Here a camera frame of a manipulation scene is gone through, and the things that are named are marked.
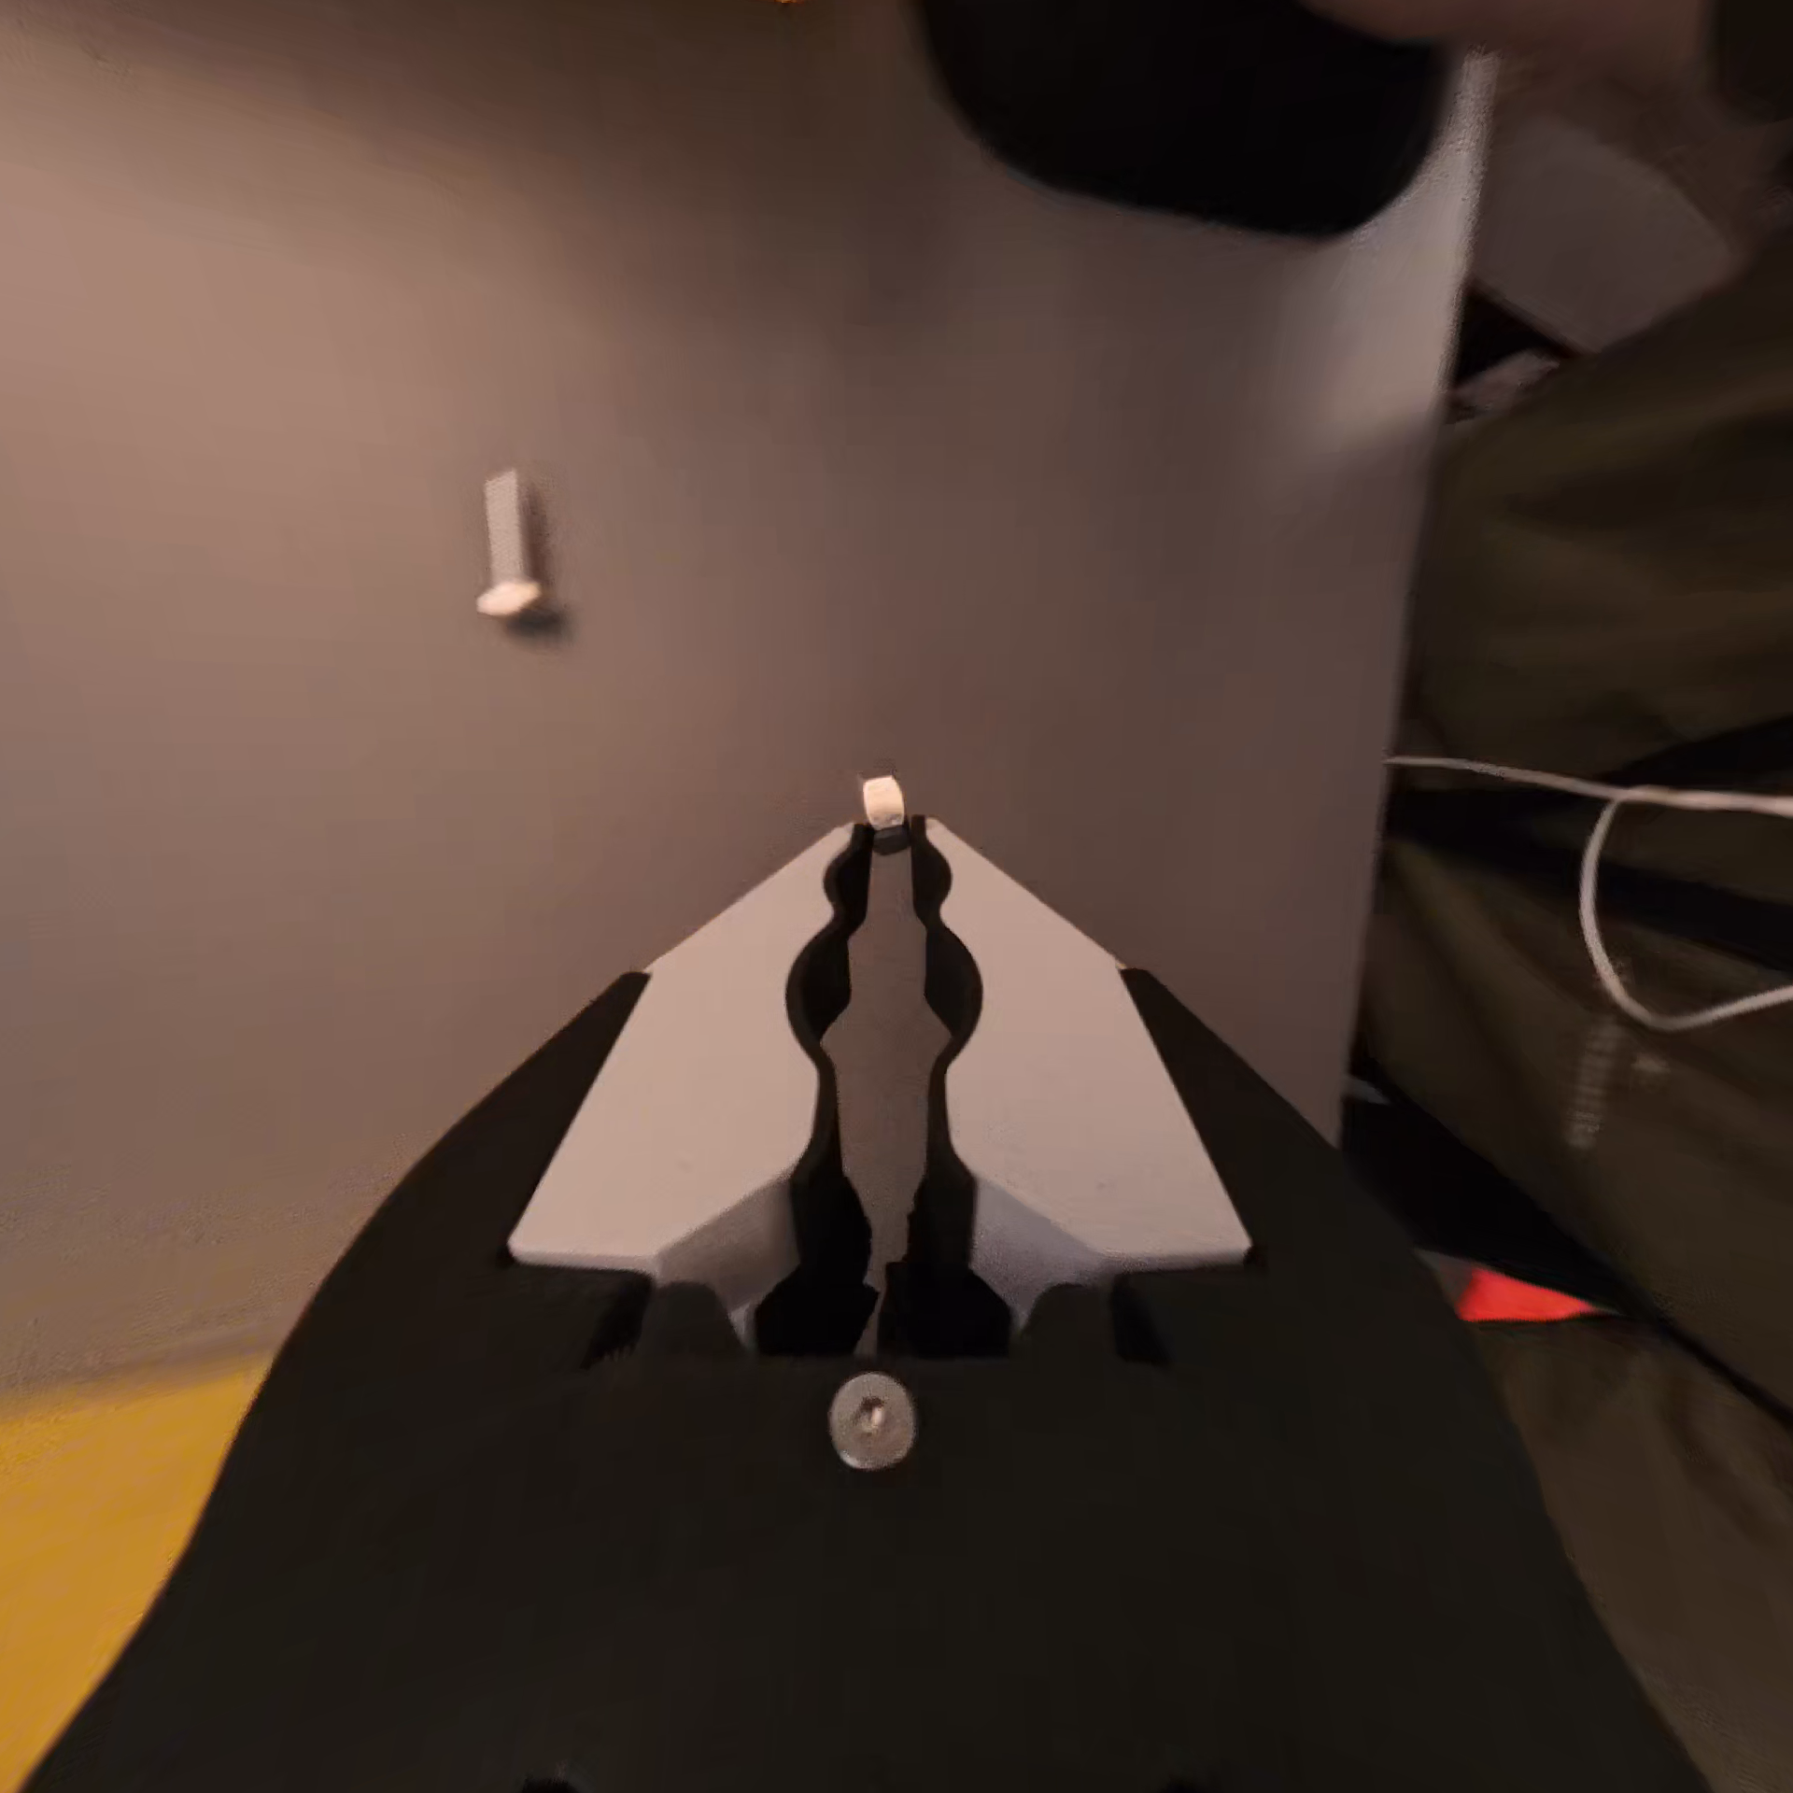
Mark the yellow bin with black divider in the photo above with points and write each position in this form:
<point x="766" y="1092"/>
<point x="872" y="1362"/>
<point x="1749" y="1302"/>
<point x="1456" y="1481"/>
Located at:
<point x="83" y="1570"/>

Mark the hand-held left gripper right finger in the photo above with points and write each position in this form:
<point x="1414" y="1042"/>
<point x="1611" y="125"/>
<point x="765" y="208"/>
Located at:
<point x="1094" y="1121"/>

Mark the person's right forearm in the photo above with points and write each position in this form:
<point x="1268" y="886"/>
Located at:
<point x="1472" y="22"/>

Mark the silver hex nut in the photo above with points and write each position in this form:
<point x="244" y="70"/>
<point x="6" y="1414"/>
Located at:
<point x="881" y="801"/>

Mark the silver hex bolt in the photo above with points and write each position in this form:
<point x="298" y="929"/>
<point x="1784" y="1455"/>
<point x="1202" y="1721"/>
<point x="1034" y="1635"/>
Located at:
<point x="507" y="541"/>

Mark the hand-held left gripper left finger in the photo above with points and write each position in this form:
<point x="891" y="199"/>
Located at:
<point x="672" y="1121"/>

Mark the red object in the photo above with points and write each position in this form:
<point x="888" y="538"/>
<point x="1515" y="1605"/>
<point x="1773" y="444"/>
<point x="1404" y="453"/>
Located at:
<point x="1521" y="1301"/>

